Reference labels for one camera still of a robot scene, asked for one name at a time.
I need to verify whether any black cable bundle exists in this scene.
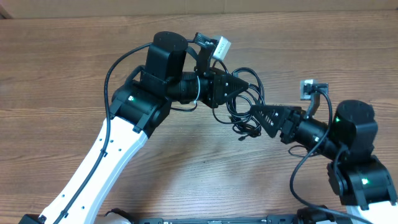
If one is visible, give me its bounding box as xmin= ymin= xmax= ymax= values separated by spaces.
xmin=212 ymin=60 xmax=266 ymax=141

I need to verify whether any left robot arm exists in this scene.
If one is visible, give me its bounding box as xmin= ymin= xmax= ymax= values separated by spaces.
xmin=21 ymin=31 xmax=249 ymax=223

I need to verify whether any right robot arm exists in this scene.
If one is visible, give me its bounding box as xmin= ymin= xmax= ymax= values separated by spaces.
xmin=250 ymin=100 xmax=397 ymax=223

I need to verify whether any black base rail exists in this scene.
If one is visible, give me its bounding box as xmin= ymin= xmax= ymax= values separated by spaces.
xmin=102 ymin=205 xmax=352 ymax=224

